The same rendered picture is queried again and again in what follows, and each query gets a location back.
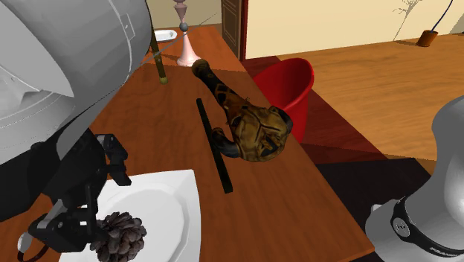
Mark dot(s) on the white square plate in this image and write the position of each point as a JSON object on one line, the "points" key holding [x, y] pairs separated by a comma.
{"points": [[163, 210]]}

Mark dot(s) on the olive green stick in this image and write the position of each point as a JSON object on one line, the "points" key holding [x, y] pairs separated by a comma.
{"points": [[159, 65]]}

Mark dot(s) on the black stick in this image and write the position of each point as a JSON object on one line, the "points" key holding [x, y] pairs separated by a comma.
{"points": [[214, 145]]}

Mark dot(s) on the brown patterned gourd vase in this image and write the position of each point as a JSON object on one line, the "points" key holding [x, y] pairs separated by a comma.
{"points": [[253, 130]]}

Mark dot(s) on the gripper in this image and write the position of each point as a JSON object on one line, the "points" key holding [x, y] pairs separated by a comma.
{"points": [[72, 167]]}

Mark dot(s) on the brown pine cone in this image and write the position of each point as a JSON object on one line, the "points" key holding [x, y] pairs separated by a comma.
{"points": [[123, 236]]}

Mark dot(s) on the brown wooden table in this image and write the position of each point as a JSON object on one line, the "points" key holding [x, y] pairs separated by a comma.
{"points": [[163, 123]]}

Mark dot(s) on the dark brown door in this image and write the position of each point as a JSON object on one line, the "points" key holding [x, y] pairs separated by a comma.
{"points": [[232, 25]]}

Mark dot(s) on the red bucket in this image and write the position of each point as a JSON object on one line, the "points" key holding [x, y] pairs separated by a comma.
{"points": [[286, 87]]}

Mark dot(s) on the small white plate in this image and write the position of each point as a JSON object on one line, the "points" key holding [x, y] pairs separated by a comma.
{"points": [[165, 35]]}

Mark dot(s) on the brown plant pot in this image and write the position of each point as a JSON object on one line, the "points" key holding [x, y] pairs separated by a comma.
{"points": [[427, 38]]}

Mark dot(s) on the pink candlestick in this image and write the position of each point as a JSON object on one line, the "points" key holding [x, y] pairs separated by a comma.
{"points": [[187, 50]]}

